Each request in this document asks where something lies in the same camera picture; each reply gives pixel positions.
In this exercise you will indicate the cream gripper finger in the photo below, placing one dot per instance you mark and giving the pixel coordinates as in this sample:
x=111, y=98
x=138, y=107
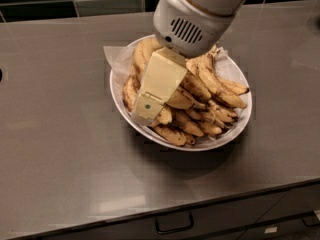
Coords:
x=164, y=72

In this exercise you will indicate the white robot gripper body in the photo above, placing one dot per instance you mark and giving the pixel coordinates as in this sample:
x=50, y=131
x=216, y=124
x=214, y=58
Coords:
x=188, y=25

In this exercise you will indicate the large top spotted banana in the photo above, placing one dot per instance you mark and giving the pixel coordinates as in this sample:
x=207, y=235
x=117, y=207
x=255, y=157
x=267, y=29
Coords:
x=180, y=99

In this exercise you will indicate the spotted banana centre top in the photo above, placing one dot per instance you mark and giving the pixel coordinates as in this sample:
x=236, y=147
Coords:
x=195, y=87

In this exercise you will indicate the spotted banana far left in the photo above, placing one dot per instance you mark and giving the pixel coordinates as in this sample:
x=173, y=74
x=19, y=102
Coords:
x=129, y=94

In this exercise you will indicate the spotted banana right top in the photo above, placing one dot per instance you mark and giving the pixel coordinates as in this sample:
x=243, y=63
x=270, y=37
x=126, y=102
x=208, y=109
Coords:
x=207, y=74

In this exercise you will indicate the white oval bowl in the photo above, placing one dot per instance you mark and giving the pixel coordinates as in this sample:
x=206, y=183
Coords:
x=200, y=113

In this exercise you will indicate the white paper bowl liner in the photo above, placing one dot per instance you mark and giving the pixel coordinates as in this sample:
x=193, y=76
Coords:
x=120, y=59

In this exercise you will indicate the banana lower centre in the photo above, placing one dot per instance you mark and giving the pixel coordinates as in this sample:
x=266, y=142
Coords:
x=184, y=122

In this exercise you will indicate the banana bottom front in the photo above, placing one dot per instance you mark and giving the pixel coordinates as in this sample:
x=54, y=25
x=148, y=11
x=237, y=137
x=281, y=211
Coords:
x=173, y=136

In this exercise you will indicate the banana lower right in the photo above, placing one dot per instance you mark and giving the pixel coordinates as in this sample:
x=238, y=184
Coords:
x=223, y=113

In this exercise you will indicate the small banana right edge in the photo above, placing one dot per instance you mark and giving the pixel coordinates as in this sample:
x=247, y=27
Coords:
x=235, y=87

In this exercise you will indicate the black drawer handle centre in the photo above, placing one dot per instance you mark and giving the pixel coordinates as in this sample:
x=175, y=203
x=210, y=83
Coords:
x=174, y=223

